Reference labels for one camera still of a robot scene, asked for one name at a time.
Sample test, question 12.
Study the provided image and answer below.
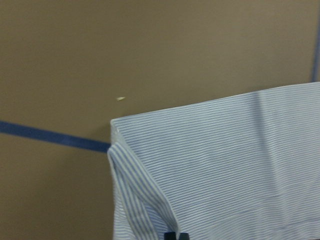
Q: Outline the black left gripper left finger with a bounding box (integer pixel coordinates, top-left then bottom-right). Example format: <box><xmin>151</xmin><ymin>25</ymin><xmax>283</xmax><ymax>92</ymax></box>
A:
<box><xmin>163</xmin><ymin>232</ymin><xmax>175</xmax><ymax>240</ymax></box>

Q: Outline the blue striped button shirt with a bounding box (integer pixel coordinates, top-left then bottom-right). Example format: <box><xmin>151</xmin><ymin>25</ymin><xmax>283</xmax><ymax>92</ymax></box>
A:
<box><xmin>107</xmin><ymin>82</ymin><xmax>320</xmax><ymax>240</ymax></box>

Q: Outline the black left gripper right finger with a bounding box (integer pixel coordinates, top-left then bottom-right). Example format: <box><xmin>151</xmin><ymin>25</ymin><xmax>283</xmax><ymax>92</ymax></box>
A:
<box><xmin>179</xmin><ymin>232</ymin><xmax>190</xmax><ymax>240</ymax></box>

